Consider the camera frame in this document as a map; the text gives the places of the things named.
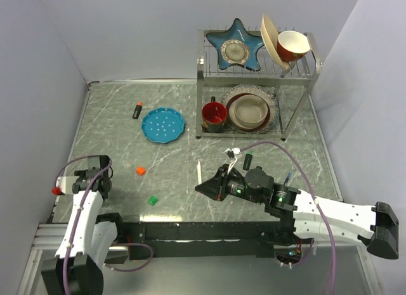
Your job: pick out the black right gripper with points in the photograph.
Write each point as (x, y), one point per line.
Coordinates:
(214, 188)

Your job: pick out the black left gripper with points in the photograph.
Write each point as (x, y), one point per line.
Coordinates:
(79, 173)

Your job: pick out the white pink-tipped marker pen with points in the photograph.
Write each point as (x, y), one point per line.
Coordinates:
(199, 172)

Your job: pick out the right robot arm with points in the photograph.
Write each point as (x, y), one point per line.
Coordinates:
(306, 217)

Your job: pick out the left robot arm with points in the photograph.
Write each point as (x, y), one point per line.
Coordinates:
(77, 265)

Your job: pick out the blue pen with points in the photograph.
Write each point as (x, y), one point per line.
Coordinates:
(288, 178)

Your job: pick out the orange highlighter cap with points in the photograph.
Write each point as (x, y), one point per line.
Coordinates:
(140, 170)

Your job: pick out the black green-tipped highlighter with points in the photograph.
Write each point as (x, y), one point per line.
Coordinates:
(247, 161)

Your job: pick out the green highlighter cap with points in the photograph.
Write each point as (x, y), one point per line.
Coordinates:
(153, 200)

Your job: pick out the dark red plate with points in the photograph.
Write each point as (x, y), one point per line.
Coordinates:
(264, 123)

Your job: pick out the dark floral red mug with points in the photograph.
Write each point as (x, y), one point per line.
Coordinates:
(214, 115)

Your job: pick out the blue polka dot plate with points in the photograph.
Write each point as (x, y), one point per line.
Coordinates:
(163, 125)

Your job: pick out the black orange-tipped highlighter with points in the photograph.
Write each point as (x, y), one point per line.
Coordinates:
(137, 111)

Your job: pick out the beige bowl on lower shelf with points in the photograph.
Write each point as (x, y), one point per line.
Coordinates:
(248, 112)

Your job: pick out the stainless steel dish rack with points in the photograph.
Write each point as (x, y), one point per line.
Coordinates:
(291, 88)

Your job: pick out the blue star-shaped dish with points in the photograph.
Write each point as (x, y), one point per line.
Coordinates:
(236, 47)

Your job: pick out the red and white bowl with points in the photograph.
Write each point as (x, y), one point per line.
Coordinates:
(292, 45)

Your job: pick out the cream plate on rack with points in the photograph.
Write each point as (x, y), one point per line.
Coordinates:
(269, 35)

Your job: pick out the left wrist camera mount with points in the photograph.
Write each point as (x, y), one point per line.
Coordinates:
(63, 185)

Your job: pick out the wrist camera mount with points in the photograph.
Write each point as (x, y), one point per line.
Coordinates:
(63, 185)
(233, 154)

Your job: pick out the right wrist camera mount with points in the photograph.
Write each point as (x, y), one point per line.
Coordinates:
(233, 154)

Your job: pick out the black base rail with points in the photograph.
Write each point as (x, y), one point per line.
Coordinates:
(202, 239)

